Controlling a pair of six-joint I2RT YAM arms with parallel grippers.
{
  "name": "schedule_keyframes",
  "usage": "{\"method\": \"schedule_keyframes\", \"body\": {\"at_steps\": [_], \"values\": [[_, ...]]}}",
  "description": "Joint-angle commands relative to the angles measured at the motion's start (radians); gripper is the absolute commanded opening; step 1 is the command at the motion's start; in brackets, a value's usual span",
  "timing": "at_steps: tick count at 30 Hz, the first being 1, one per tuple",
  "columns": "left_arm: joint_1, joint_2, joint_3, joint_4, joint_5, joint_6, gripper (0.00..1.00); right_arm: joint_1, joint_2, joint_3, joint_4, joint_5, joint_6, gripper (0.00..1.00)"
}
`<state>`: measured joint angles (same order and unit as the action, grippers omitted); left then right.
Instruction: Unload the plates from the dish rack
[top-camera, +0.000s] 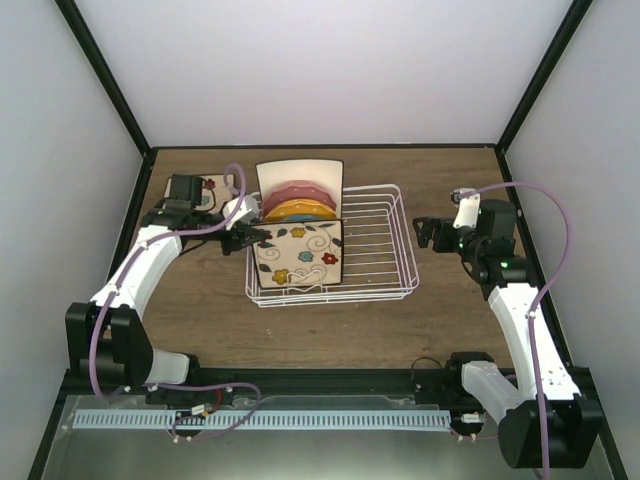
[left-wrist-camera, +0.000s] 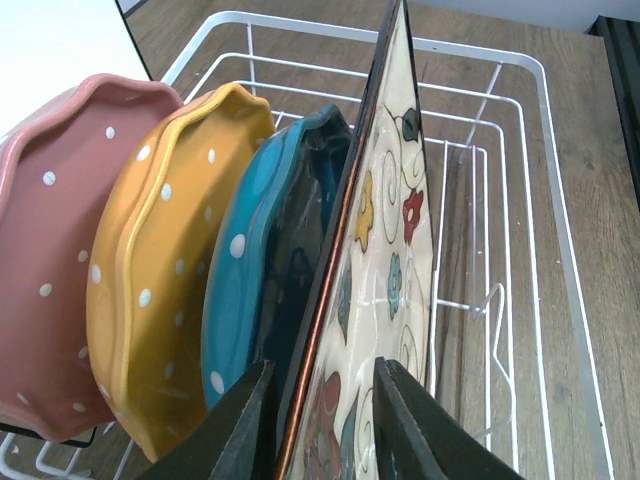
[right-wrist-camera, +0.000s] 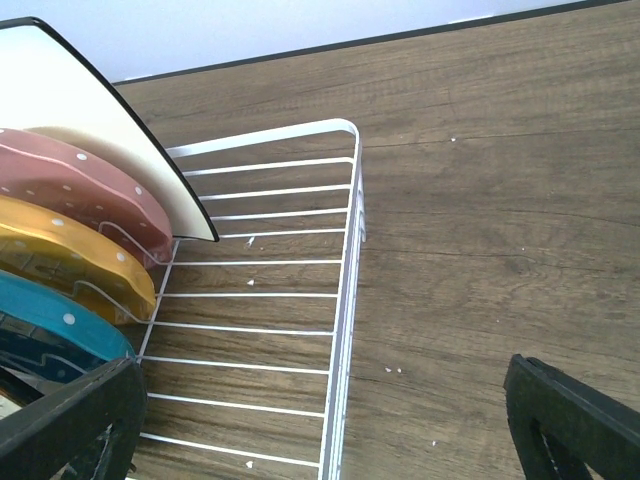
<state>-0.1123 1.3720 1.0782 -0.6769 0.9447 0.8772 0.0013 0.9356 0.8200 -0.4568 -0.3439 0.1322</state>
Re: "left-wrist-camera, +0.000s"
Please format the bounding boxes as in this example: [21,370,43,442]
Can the yellow polka dot plate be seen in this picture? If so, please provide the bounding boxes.
[86,83,275,462]

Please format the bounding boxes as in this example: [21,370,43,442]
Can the black aluminium frame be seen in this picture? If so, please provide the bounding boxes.
[588,16,640,199]

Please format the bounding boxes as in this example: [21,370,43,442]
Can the white wire dish rack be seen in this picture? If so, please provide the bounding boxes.
[1,11,620,479]

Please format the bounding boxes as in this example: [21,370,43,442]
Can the pink polka dot plate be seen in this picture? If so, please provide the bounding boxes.
[1,74,182,442]

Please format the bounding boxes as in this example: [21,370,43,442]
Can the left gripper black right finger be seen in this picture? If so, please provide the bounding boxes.
[373,357,521,480]

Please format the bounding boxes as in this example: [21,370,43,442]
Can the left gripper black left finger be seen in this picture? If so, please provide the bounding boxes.
[139,361,278,480]

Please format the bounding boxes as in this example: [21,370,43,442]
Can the blue polka dot plate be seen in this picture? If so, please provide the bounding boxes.
[201,104,351,407]

